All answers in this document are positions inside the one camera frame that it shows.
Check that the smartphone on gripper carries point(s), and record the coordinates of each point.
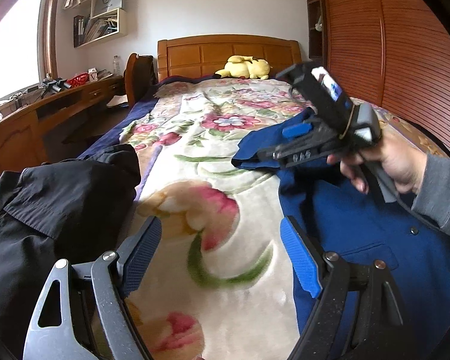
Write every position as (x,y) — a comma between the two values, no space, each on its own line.
(336,93)

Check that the floral bed blanket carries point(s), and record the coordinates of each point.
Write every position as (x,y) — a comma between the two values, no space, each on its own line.
(221,285)

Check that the wooden louvred wardrobe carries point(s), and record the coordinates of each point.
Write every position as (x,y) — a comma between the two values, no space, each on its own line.
(394,53)

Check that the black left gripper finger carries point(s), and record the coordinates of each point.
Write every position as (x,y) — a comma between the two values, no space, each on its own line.
(291,155)

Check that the white milk carton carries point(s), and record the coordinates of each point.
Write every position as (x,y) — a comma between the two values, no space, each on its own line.
(92,74)

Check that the wooden desk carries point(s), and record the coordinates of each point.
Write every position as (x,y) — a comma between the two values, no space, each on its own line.
(22,132)

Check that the grey sleeved forearm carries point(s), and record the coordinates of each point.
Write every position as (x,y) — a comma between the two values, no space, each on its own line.
(433,199)

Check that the blue suit jacket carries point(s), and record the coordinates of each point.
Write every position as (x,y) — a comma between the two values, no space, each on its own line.
(362,229)

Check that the yellow plush toy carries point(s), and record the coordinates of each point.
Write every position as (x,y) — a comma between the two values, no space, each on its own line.
(245,67)

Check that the black jacket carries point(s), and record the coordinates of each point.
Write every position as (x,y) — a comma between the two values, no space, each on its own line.
(73,209)

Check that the wooden bed headboard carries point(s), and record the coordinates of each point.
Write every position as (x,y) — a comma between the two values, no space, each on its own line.
(203,55)

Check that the person's right hand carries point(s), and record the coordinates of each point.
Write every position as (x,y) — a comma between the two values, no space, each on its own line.
(402,162)

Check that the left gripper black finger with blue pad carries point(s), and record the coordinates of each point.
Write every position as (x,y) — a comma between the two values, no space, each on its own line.
(358,312)
(61,324)

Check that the clear plastic bottle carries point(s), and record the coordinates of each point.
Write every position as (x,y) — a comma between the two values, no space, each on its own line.
(116,65)

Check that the wooden chair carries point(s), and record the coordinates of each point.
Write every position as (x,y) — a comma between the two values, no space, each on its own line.
(139,76)

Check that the white wall shelf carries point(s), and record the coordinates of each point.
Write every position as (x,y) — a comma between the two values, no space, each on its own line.
(97,20)

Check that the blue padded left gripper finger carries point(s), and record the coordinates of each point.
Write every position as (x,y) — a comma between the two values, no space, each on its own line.
(295,131)

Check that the red basket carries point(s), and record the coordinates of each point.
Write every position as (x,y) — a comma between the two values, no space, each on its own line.
(78,80)

